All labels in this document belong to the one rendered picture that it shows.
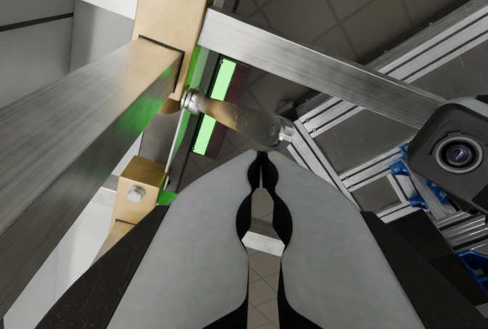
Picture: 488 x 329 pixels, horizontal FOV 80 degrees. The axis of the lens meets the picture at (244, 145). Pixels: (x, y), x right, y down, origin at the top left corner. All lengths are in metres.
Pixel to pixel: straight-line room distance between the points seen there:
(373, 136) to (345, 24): 0.40
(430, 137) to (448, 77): 0.91
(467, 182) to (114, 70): 0.21
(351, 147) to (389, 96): 0.81
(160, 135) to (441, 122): 0.39
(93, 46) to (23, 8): 0.13
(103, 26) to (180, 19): 0.31
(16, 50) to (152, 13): 0.26
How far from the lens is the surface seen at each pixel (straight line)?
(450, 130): 0.20
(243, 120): 0.15
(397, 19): 1.22
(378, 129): 1.09
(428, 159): 0.21
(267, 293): 2.01
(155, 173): 0.39
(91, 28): 0.56
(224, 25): 0.25
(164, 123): 0.48
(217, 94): 0.44
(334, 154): 1.09
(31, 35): 0.50
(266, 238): 0.43
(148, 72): 0.19
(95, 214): 0.77
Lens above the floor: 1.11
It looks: 60 degrees down
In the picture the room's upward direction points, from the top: 175 degrees counter-clockwise
